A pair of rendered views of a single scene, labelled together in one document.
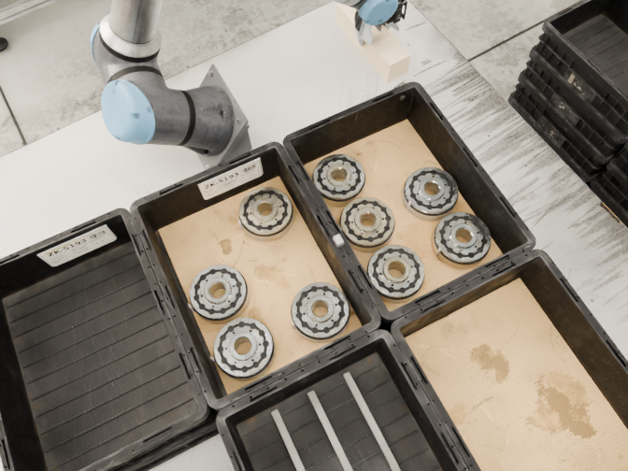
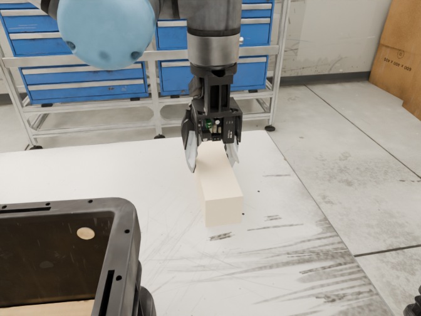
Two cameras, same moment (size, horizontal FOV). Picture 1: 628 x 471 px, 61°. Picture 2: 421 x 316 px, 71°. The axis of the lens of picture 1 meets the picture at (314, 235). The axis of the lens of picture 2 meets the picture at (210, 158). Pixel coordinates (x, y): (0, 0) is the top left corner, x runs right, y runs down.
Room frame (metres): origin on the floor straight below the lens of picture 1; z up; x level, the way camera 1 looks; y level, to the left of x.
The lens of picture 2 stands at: (0.56, -0.32, 1.07)
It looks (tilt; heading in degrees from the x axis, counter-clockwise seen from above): 34 degrees down; 18
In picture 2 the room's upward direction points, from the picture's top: straight up
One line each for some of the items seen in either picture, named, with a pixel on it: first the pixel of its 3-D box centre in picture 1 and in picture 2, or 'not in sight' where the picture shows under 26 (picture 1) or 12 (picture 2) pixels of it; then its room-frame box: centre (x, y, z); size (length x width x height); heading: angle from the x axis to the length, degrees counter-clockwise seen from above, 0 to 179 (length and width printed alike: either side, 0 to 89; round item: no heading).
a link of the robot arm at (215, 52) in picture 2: not in sight; (215, 47); (0.99, -0.19, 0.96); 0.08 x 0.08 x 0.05
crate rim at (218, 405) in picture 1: (249, 263); not in sight; (0.34, 0.11, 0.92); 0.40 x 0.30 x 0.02; 24
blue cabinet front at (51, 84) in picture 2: not in sight; (81, 56); (2.01, 0.95, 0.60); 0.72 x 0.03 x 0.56; 118
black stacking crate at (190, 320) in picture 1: (253, 273); not in sight; (0.34, 0.11, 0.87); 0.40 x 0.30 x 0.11; 24
